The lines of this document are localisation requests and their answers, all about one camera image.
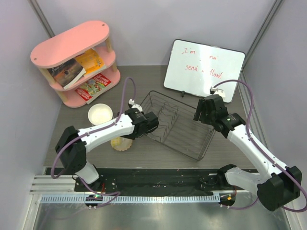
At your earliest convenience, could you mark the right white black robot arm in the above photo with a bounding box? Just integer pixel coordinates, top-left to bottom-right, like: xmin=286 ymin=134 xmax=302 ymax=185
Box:
xmin=194 ymin=94 xmax=302 ymax=211

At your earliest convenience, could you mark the black wire dish rack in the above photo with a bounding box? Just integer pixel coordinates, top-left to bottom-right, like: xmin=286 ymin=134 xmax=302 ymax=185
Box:
xmin=141 ymin=91 xmax=215 ymax=161

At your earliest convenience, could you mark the red colourful cover book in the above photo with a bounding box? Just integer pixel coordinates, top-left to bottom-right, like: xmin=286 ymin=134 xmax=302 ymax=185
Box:
xmin=75 ymin=73 xmax=113 ymax=104

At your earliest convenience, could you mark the white ribbed bowl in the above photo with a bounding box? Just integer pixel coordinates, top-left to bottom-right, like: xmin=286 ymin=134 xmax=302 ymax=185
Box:
xmin=88 ymin=103 xmax=113 ymax=126

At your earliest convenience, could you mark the yellow dotted bowl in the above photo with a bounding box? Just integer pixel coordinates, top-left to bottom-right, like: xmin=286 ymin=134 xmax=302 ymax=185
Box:
xmin=110 ymin=137 xmax=133 ymax=151

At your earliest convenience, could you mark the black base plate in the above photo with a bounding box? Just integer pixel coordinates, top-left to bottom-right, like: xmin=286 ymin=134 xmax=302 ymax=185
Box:
xmin=91 ymin=168 xmax=242 ymax=197

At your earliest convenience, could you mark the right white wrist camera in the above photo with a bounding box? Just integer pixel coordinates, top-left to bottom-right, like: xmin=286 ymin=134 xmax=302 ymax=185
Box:
xmin=210 ymin=87 xmax=226 ymax=101

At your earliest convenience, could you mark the dark cover book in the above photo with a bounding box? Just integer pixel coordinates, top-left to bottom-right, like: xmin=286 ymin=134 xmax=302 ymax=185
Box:
xmin=47 ymin=58 xmax=86 ymax=90

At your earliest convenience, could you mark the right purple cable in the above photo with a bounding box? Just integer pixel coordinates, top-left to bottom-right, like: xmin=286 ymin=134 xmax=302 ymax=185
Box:
xmin=210 ymin=79 xmax=302 ymax=213

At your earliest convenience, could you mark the yellow cover book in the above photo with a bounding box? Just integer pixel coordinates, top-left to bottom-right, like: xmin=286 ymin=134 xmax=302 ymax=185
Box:
xmin=74 ymin=48 xmax=106 ymax=76

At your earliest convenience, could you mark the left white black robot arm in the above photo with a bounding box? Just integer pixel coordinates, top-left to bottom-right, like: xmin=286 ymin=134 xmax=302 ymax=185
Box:
xmin=55 ymin=108 xmax=159 ymax=191

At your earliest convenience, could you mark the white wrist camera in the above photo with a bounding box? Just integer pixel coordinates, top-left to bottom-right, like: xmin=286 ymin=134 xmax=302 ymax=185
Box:
xmin=210 ymin=87 xmax=226 ymax=101
xmin=128 ymin=99 xmax=143 ymax=112

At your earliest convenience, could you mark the white whiteboard with red writing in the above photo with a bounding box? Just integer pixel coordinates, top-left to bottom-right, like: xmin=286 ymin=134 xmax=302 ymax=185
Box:
xmin=164 ymin=39 xmax=246 ymax=97

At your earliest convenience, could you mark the pink three-tier wooden shelf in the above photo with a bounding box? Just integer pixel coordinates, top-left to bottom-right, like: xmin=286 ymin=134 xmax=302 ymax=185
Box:
xmin=30 ymin=21 xmax=120 ymax=108

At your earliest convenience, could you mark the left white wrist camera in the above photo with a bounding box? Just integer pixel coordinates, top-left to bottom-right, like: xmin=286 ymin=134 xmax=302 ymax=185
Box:
xmin=128 ymin=99 xmax=143 ymax=112

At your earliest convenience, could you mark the white slotted cable duct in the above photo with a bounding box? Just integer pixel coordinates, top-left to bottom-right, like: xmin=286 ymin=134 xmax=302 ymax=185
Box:
xmin=40 ymin=194 xmax=220 ymax=204

